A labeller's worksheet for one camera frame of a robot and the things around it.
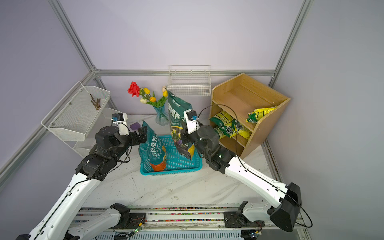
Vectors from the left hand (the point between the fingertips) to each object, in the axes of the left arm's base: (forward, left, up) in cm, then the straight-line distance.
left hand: (137, 127), depth 68 cm
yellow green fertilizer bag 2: (+20, -44, -15) cm, 51 cm away
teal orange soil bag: (-4, -5, -14) cm, 15 cm away
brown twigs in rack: (+21, +30, -3) cm, 37 cm away
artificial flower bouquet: (+27, +2, -4) cm, 27 cm away
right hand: (+1, -21, +3) cm, 22 cm away
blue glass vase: (+33, -1, -27) cm, 42 cm away
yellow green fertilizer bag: (+11, -52, -13) cm, 54 cm away
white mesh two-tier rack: (+13, +37, -5) cm, 40 cm away
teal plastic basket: (+1, -14, -35) cm, 38 cm away
